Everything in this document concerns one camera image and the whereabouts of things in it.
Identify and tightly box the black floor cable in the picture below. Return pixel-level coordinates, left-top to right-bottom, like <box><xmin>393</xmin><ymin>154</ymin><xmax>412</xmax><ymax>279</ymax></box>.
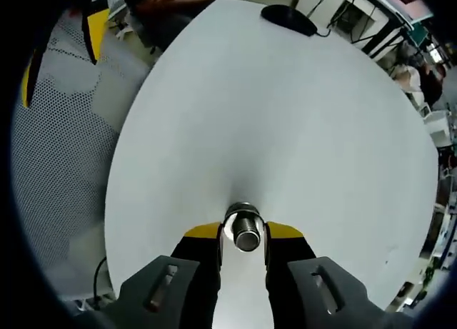
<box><xmin>92</xmin><ymin>255</ymin><xmax>109</xmax><ymax>309</ymax></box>

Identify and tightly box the black computer mouse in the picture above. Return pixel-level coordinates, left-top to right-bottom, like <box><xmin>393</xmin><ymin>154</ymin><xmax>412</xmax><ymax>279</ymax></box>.
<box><xmin>260</xmin><ymin>4</ymin><xmax>319</xmax><ymax>38</ymax></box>

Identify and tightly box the large steel threaded stud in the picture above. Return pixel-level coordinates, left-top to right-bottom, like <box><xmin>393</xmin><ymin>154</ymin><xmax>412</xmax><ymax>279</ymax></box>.
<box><xmin>224</xmin><ymin>201</ymin><xmax>267</xmax><ymax>253</ymax></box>

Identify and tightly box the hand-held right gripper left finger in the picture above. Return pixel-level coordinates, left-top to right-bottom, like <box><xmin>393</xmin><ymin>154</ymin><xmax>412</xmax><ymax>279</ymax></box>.
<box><xmin>113</xmin><ymin>221</ymin><xmax>223</xmax><ymax>329</ymax></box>

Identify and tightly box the grey mesh office chair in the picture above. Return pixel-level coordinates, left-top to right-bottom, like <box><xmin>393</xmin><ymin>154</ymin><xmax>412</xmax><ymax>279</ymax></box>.
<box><xmin>9</xmin><ymin>11</ymin><xmax>155</xmax><ymax>303</ymax></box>

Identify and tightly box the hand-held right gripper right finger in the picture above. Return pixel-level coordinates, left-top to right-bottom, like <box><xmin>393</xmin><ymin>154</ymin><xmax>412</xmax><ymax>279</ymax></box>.
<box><xmin>263</xmin><ymin>221</ymin><xmax>380</xmax><ymax>329</ymax></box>

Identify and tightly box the white frame desk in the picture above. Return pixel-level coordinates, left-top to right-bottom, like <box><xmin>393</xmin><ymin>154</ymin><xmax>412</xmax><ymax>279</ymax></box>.
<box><xmin>295</xmin><ymin>0</ymin><xmax>416</xmax><ymax>61</ymax></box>

